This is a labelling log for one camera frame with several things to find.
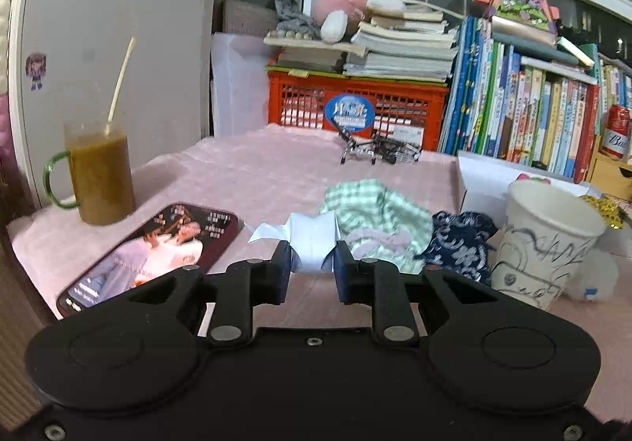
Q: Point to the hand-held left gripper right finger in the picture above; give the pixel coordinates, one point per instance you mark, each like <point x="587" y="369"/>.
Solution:
<point x="343" y="273"/>

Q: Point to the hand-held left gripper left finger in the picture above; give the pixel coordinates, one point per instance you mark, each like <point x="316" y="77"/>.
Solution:
<point x="282" y="273"/>

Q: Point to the white paper piece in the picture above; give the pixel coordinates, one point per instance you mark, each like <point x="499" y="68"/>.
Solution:
<point x="311" y="233"/>

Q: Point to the green checkered cloth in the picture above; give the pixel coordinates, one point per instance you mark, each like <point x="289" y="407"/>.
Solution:
<point x="375" y="209"/>

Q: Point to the navy patterned cloth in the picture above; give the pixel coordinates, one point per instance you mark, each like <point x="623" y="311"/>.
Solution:
<point x="459" y="243"/>

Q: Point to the white cardboard box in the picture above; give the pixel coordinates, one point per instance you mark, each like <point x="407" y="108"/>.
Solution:
<point x="479" y="189"/>

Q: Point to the pink tablecloth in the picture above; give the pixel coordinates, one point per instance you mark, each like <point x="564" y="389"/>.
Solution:
<point x="247" y="174"/>

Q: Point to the miniature metal shopping cart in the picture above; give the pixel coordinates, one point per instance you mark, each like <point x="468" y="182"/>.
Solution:
<point x="390" y="147"/>

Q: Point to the black smartphone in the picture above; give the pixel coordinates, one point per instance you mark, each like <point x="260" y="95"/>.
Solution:
<point x="148" y="248"/>

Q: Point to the red plastic crate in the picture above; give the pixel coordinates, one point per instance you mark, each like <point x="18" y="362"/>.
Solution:
<point x="306" y="95"/>

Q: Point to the paper cup with black scribbles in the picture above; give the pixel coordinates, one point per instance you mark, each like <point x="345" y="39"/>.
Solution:
<point x="533" y="263"/>

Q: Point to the glass mug with brown drink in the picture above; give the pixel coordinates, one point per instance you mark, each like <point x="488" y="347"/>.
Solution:
<point x="101" y="179"/>

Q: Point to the flat stack of thin books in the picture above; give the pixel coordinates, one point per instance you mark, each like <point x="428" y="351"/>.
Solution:
<point x="306" y="53"/>

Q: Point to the tall stack of worn books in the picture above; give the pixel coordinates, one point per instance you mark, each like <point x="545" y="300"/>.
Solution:
<point x="405" y="56"/>

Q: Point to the row of colourful picture books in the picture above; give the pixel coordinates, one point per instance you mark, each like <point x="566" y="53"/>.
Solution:
<point x="518" y="115"/>

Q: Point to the pale drinking straw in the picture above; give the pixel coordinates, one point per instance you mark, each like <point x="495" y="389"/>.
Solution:
<point x="121" y="80"/>

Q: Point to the grey woven box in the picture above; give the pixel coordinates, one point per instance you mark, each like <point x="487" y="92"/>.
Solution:
<point x="247" y="16"/>

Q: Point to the gold sequin pouch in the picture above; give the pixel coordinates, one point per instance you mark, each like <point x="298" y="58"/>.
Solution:
<point x="607" y="211"/>

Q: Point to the wooden drawer box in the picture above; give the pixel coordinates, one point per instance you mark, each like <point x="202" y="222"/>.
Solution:
<point x="610" y="174"/>

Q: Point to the red drink can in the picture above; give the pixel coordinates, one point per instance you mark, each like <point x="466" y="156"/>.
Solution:
<point x="616" y="132"/>

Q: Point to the white door panel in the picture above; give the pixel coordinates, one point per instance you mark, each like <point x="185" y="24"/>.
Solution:
<point x="123" y="2"/>

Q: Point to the cartoon figure sticker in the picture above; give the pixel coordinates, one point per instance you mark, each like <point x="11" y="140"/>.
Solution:
<point x="36" y="71"/>

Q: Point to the row of paperback books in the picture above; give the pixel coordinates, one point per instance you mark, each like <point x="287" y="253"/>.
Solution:
<point x="617" y="80"/>

